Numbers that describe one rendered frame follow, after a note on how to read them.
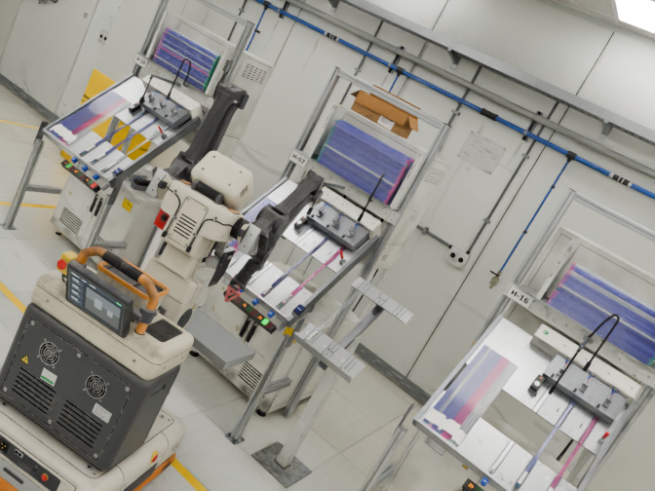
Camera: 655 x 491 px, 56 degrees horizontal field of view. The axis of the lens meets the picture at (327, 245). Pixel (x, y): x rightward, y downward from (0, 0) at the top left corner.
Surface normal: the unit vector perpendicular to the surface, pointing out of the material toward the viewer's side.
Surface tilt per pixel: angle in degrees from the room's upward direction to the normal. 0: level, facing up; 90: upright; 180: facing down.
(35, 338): 90
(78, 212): 90
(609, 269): 90
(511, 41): 90
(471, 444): 45
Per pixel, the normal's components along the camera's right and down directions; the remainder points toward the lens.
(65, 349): -0.29, 0.11
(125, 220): -0.48, -0.01
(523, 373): -0.01, -0.62
